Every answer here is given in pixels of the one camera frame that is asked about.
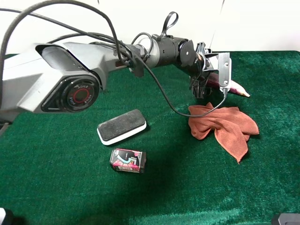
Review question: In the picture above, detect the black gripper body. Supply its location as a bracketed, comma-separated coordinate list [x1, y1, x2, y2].
[190, 42, 219, 85]

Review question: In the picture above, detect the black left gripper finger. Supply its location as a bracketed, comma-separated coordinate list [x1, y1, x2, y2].
[191, 80, 206, 99]

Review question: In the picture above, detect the purple eggplant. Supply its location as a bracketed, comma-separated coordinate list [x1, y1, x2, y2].
[207, 73, 250, 98]

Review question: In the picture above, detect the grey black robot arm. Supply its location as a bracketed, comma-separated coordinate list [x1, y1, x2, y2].
[0, 36, 224, 128]

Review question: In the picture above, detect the orange microfiber cloth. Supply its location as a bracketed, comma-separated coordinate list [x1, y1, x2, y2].
[188, 106, 259, 163]

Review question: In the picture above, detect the black and white board eraser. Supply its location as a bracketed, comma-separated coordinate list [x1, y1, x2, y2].
[97, 109, 147, 145]

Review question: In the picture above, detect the green velvet table cloth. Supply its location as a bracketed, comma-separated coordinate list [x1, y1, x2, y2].
[0, 51, 300, 225]

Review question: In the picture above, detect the black pink gum box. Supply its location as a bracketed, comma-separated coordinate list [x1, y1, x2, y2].
[110, 149, 147, 173]

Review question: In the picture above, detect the grey device bottom right corner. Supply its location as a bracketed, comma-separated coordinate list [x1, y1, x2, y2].
[271, 213, 300, 225]

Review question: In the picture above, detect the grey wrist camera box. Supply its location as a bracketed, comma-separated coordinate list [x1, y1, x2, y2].
[218, 52, 232, 89]

